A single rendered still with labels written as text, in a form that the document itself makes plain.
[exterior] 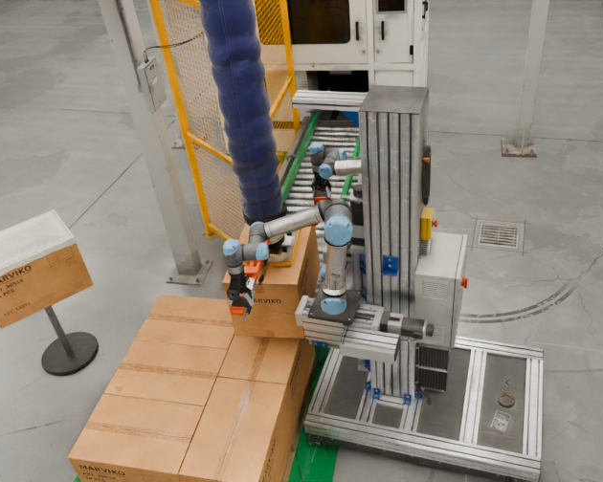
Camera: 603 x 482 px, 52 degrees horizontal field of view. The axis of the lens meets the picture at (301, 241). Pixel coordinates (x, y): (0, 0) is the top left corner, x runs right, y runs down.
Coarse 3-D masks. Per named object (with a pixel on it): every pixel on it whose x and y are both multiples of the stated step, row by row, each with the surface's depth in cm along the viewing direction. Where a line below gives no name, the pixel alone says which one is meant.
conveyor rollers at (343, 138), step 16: (320, 128) 556; (336, 128) 553; (352, 128) 549; (336, 144) 531; (352, 144) 528; (304, 160) 516; (304, 176) 494; (336, 176) 489; (304, 192) 481; (336, 192) 474; (288, 208) 461; (304, 208) 458; (320, 224) 441; (320, 240) 426; (320, 256) 412
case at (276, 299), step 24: (240, 240) 349; (312, 240) 356; (312, 264) 357; (264, 288) 319; (288, 288) 316; (312, 288) 358; (264, 312) 330; (288, 312) 327; (264, 336) 342; (288, 336) 339
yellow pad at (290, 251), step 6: (288, 234) 341; (294, 234) 344; (294, 240) 340; (294, 246) 336; (288, 252) 331; (294, 252) 332; (288, 258) 327; (276, 264) 326; (282, 264) 325; (288, 264) 325
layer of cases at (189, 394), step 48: (144, 336) 370; (192, 336) 366; (240, 336) 362; (144, 384) 340; (192, 384) 337; (240, 384) 334; (288, 384) 335; (96, 432) 318; (144, 432) 315; (192, 432) 312; (240, 432) 309; (288, 432) 341; (96, 480) 317; (144, 480) 306; (192, 480) 295; (240, 480) 289
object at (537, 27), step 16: (160, 0) 584; (544, 0) 507; (544, 16) 515; (528, 32) 535; (544, 32) 522; (160, 48) 609; (528, 48) 533; (528, 64) 542; (528, 80) 551; (528, 96) 559; (528, 112) 569; (528, 128) 579
